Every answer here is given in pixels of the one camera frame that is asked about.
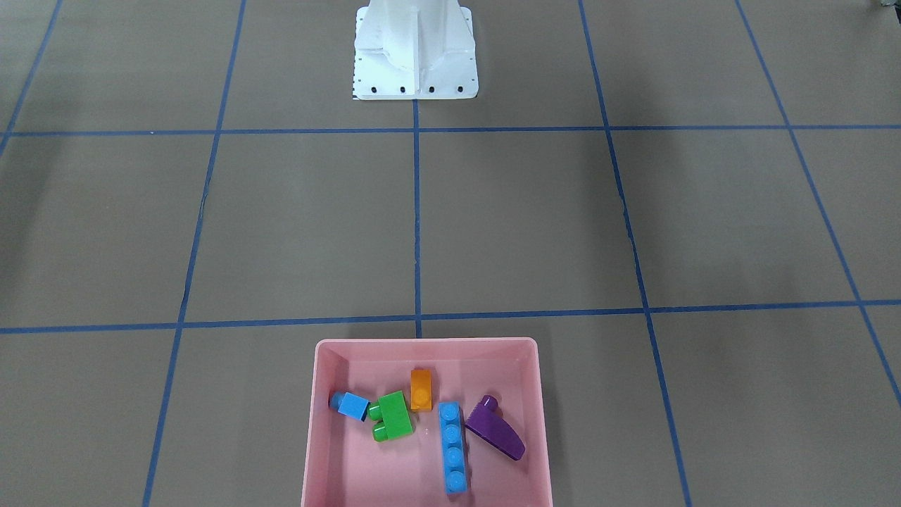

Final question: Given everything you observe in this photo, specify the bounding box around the orange toy block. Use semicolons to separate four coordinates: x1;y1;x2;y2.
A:
410;368;432;412

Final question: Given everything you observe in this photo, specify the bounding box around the green toy block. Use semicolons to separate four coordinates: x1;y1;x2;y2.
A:
366;391;414;443

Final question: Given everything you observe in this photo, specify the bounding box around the long blue toy block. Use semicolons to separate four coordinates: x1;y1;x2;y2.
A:
438;401;469;495

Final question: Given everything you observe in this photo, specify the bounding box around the purple sloped toy block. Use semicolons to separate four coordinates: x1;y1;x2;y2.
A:
465;394;527;461

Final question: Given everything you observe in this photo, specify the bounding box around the small blue toy block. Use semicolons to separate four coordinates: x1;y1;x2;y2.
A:
329;392;370;421

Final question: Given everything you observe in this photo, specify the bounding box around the pink plastic box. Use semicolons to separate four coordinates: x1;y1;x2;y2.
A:
301;337;553;506

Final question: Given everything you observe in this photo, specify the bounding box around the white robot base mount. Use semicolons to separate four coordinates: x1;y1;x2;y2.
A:
352;1;479;101

